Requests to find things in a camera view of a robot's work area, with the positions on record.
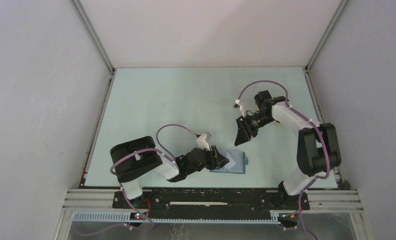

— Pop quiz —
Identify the grey cable duct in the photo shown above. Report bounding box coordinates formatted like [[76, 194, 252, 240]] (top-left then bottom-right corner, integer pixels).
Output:
[[72, 211, 285, 224]]

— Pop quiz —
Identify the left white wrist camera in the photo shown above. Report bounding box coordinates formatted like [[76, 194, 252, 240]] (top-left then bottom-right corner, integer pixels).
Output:
[[196, 133, 211, 151]]

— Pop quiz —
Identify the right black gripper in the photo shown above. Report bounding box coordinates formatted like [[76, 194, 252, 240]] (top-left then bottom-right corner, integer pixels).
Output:
[[234, 112, 275, 147]]

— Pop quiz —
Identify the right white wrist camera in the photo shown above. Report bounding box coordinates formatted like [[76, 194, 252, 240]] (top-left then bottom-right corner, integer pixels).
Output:
[[233, 99, 246, 117]]

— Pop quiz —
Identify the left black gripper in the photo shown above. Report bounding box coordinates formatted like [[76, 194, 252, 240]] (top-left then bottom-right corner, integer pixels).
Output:
[[187, 145, 229, 175]]

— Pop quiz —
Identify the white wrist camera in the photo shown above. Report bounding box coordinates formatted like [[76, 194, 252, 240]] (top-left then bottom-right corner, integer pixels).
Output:
[[233, 99, 246, 117], [196, 133, 211, 151]]

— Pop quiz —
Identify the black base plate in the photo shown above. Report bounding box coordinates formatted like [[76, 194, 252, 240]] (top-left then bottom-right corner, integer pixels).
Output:
[[112, 187, 310, 221]]

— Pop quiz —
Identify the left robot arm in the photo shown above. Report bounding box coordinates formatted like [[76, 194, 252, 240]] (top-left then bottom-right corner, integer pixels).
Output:
[[110, 133, 231, 208]]

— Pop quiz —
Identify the blue card holder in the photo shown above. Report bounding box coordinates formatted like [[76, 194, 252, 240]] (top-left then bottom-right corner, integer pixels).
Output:
[[210, 149, 248, 174]]

